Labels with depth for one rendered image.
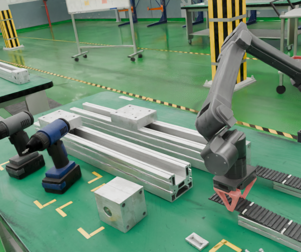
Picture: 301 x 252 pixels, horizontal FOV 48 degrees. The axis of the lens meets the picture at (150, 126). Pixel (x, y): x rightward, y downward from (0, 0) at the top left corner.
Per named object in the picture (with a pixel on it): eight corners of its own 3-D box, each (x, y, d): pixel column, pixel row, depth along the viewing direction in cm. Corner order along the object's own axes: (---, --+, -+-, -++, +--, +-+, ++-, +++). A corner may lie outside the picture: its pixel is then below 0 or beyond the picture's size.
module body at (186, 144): (227, 160, 115) (226, 138, 112) (210, 173, 109) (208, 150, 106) (90, 117, 170) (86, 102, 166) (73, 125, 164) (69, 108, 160)
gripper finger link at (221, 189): (214, 210, 87) (212, 179, 83) (229, 196, 91) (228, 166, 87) (237, 220, 82) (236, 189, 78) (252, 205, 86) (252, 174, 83)
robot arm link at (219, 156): (223, 101, 79) (201, 121, 85) (200, 121, 70) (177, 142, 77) (258, 140, 78) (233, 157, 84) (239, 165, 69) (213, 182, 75)
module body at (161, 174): (193, 186, 104) (190, 162, 100) (171, 203, 98) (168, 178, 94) (57, 132, 158) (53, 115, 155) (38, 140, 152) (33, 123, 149)
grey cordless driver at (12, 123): (48, 163, 130) (33, 111, 121) (3, 191, 115) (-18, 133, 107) (36, 160, 134) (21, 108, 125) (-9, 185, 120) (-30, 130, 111)
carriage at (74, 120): (83, 130, 140) (80, 115, 138) (61, 141, 134) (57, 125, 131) (63, 123, 151) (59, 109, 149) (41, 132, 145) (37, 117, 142)
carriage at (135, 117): (158, 126, 135) (156, 110, 133) (138, 136, 128) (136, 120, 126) (131, 118, 146) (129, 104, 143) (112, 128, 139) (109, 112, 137)
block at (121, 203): (153, 210, 96) (148, 181, 92) (124, 233, 88) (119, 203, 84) (128, 199, 102) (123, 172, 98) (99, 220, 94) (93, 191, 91)
